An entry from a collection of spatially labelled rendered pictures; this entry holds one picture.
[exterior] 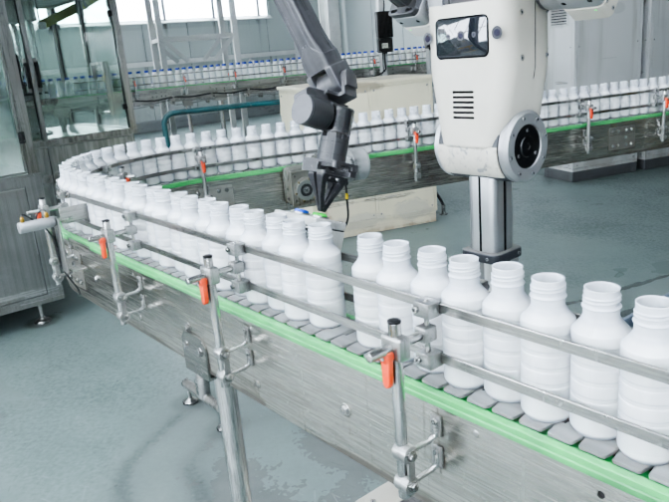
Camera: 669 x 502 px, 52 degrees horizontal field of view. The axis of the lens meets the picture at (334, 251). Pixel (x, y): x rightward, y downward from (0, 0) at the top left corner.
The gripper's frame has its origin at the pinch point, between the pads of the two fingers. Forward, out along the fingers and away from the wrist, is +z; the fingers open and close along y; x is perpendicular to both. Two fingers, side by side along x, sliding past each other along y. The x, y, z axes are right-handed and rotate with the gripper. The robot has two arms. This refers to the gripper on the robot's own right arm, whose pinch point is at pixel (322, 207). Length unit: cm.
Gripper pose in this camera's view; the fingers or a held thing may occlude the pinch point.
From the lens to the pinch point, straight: 135.0
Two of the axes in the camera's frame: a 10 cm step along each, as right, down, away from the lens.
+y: 6.4, 1.6, -7.5
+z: -1.8, 9.8, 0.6
